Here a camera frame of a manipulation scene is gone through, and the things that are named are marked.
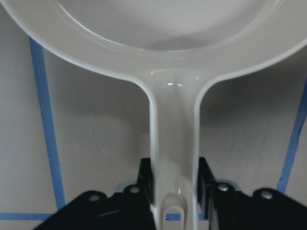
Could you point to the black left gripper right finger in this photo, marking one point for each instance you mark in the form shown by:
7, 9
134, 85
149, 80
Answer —
204, 186

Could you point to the beige plastic dustpan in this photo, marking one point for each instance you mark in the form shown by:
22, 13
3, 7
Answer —
175, 50

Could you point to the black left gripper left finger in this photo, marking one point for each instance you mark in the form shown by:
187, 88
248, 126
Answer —
146, 178

